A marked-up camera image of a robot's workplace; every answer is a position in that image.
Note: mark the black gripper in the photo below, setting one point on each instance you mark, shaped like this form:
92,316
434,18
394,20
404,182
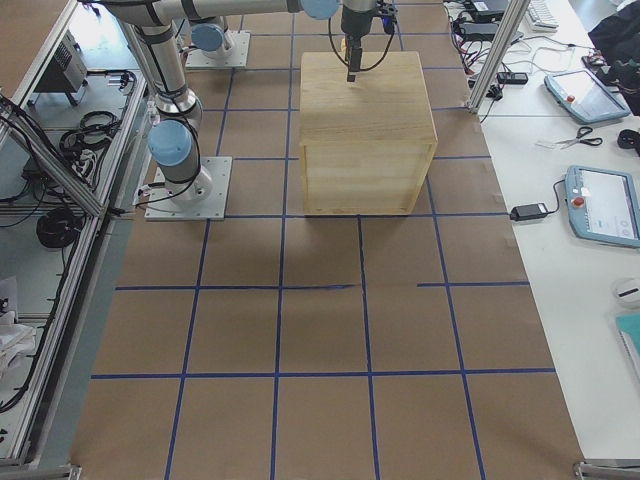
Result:
354,22

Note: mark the wooden drawer cabinet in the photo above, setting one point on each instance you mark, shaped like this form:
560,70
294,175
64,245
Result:
366,145

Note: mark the black power brick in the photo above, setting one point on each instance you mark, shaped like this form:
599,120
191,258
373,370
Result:
469,31

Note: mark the small black device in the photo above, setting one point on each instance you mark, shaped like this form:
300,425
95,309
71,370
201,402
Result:
512,78

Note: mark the white keyboard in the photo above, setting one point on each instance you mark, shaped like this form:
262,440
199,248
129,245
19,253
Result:
540,18

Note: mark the upper blue teach pendant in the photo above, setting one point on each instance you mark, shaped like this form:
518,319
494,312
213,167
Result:
585,97

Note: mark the blue teach pendant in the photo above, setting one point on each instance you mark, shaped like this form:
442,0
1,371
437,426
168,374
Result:
602,206
585,97

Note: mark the black power adapter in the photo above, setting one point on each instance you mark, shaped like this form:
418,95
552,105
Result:
528,212

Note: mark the grey control box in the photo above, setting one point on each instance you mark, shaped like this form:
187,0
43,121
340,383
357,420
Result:
66,72

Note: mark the lower blue teach pendant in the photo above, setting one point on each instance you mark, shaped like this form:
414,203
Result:
602,206

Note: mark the aluminium frame post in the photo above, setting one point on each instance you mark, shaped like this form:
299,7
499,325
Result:
511,20

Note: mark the black handled scissors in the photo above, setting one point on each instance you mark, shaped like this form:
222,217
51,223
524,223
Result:
582,136

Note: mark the aluminium frame rail left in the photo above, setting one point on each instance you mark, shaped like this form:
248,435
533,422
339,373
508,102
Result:
58,165

